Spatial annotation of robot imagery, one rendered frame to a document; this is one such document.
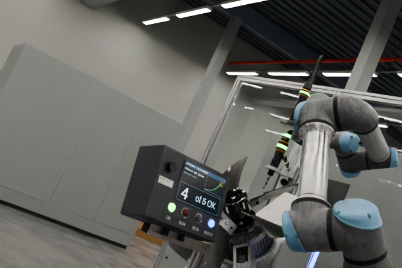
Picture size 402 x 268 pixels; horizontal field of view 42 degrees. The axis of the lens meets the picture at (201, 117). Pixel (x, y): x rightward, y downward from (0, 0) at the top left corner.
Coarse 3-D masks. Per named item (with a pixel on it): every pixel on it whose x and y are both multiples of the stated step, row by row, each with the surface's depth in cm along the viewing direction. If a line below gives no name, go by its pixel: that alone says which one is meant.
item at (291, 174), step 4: (284, 164) 276; (292, 164) 275; (284, 168) 275; (292, 168) 274; (296, 168) 274; (284, 172) 275; (288, 172) 274; (292, 172) 274; (296, 172) 280; (288, 176) 274; (292, 176) 273; (288, 180) 282; (292, 180) 282
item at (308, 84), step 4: (312, 76) 224; (308, 80) 224; (312, 80) 224; (304, 84) 223; (308, 84) 222; (304, 88) 226; (308, 88) 222; (276, 152) 219; (280, 152) 218; (276, 156) 218; (280, 156) 218; (272, 160) 219; (276, 160) 218; (280, 160) 219; (272, 164) 218; (276, 164) 218; (268, 172) 218; (272, 172) 218
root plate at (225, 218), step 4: (224, 216) 218; (220, 220) 216; (224, 220) 217; (228, 220) 218; (220, 224) 215; (224, 224) 216; (228, 224) 217; (232, 224) 218; (224, 228) 215; (228, 228) 216; (228, 232) 215; (232, 232) 215
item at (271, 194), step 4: (296, 184) 219; (280, 188) 221; (284, 188) 224; (288, 188) 229; (292, 188) 234; (264, 192) 224; (268, 192) 222; (272, 192) 224; (276, 192) 227; (280, 192) 230; (284, 192) 234; (264, 196) 226; (268, 196) 228; (272, 196) 231; (264, 200) 231
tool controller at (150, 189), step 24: (144, 168) 138; (168, 168) 135; (192, 168) 141; (144, 192) 134; (168, 192) 135; (216, 192) 147; (144, 216) 130; (168, 216) 135; (192, 216) 140; (216, 216) 146
